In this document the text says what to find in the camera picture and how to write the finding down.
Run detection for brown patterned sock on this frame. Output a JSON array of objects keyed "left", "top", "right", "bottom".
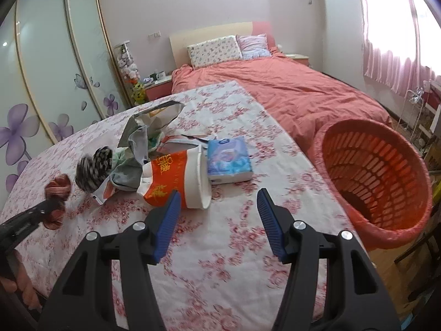
[{"left": 43, "top": 175, "right": 72, "bottom": 230}]

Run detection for black white patterned sock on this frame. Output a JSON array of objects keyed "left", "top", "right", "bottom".
[{"left": 76, "top": 146, "right": 114, "bottom": 193}]

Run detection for dark wooden chair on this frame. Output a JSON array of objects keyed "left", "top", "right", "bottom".
[{"left": 394, "top": 210, "right": 441, "bottom": 304}]

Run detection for orange white noodle cup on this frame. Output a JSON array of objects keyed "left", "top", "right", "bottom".
[{"left": 143, "top": 145, "right": 212, "bottom": 210}]

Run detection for orange plastic basket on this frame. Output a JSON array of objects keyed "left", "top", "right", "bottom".
[{"left": 312, "top": 119, "right": 434, "bottom": 250}]

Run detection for pink nightstand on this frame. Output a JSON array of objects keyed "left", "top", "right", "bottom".
[{"left": 145, "top": 76, "right": 173, "bottom": 102}]

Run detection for pink curtain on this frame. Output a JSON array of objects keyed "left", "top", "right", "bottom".
[{"left": 356, "top": 0, "right": 441, "bottom": 94}]

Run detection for clear tube of plush toys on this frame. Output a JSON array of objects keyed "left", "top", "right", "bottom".
[{"left": 114, "top": 41, "right": 141, "bottom": 85}]

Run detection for wardrobe with floral doors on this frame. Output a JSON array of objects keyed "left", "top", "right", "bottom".
[{"left": 0, "top": 0, "right": 130, "bottom": 211}]

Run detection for pale nightstand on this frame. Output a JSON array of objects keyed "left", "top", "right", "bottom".
[{"left": 283, "top": 53, "right": 310, "bottom": 67}]

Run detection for salmon duvet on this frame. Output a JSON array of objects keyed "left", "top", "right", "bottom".
[{"left": 171, "top": 50, "right": 391, "bottom": 152}]

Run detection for beige pink headboard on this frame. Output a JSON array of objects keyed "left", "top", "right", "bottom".
[{"left": 169, "top": 22, "right": 276, "bottom": 70}]

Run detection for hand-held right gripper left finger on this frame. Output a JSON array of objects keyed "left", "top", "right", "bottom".
[{"left": 38, "top": 191, "right": 182, "bottom": 331}]

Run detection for floral pink white sheet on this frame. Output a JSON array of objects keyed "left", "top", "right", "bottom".
[{"left": 0, "top": 80, "right": 362, "bottom": 331}]

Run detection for blue tissue pack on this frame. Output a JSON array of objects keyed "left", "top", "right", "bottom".
[{"left": 207, "top": 135, "right": 254, "bottom": 183}]

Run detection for yellow green plush toy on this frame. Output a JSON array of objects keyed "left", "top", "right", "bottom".
[{"left": 131, "top": 82, "right": 147, "bottom": 106}]

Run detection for striped pink pillow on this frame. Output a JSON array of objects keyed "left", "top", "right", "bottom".
[{"left": 237, "top": 34, "right": 273, "bottom": 59}]

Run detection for person's left hand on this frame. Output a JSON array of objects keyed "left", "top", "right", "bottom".
[{"left": 0, "top": 252, "right": 40, "bottom": 313}]

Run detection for white wire rack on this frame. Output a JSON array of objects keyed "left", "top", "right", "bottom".
[{"left": 396, "top": 88, "right": 426, "bottom": 145}]

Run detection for green white cloth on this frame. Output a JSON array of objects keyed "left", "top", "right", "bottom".
[{"left": 112, "top": 146, "right": 131, "bottom": 168}]

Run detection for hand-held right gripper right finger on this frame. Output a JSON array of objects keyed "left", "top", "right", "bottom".
[{"left": 257, "top": 188, "right": 402, "bottom": 331}]

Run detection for red grey cloth piece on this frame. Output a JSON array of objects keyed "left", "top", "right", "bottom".
[{"left": 117, "top": 99, "right": 184, "bottom": 152}]

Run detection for floral pillow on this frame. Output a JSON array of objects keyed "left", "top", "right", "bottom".
[{"left": 187, "top": 35, "right": 243, "bottom": 70}]

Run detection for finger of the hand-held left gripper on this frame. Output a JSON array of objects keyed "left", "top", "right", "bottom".
[{"left": 0, "top": 199, "right": 66, "bottom": 254}]

